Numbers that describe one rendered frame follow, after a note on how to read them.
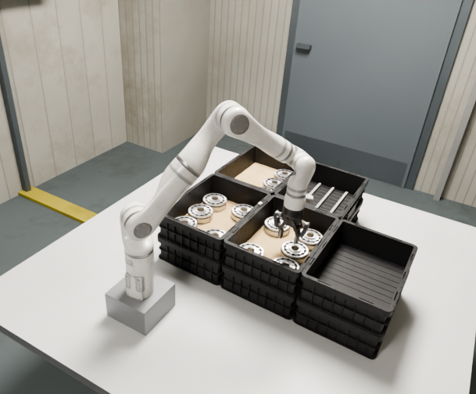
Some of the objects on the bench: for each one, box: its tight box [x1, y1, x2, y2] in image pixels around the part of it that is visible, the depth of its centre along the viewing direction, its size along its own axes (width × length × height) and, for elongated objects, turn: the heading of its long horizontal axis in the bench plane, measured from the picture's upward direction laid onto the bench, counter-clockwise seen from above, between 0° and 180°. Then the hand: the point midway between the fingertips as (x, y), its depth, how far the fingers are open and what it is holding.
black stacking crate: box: [157, 235, 224, 285], centre depth 186 cm, size 40×30×12 cm
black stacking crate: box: [221, 263, 301, 320], centre depth 174 cm, size 40×30×12 cm
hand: (288, 237), depth 165 cm, fingers open, 5 cm apart
